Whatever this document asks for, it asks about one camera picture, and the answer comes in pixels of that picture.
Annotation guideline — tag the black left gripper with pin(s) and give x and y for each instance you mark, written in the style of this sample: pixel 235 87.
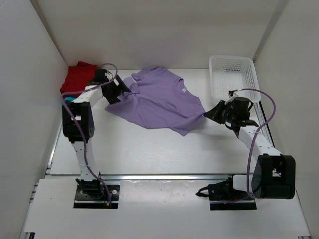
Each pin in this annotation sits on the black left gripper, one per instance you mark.
pixel 119 88

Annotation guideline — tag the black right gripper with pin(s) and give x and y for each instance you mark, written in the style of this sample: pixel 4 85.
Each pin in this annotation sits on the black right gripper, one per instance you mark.
pixel 214 114

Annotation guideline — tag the lilac garment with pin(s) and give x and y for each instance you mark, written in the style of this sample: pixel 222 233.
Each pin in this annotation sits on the lilac garment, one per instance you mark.
pixel 158 98

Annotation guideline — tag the red t shirt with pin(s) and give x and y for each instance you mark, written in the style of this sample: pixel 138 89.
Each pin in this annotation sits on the red t shirt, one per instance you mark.
pixel 77 79

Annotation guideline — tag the teal polo shirt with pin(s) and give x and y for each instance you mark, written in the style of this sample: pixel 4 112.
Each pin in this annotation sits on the teal polo shirt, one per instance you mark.
pixel 69 98

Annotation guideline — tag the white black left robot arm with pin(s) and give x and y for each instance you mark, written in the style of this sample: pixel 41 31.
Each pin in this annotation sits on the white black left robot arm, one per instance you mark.
pixel 78 126

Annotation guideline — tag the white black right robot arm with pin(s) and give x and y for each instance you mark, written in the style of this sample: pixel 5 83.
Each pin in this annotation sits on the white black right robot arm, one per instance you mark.
pixel 274 173

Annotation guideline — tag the white plastic basket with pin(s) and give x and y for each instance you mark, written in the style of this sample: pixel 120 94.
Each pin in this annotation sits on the white plastic basket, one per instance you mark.
pixel 228 73

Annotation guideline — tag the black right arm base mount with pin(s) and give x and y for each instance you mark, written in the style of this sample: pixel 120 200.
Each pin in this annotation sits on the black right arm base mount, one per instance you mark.
pixel 223 197

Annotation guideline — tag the aluminium table edge rail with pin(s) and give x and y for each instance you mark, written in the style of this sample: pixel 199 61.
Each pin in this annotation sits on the aluminium table edge rail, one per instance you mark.
pixel 139 177

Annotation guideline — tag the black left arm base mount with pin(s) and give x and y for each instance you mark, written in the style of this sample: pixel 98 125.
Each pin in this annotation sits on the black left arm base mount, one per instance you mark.
pixel 93 195

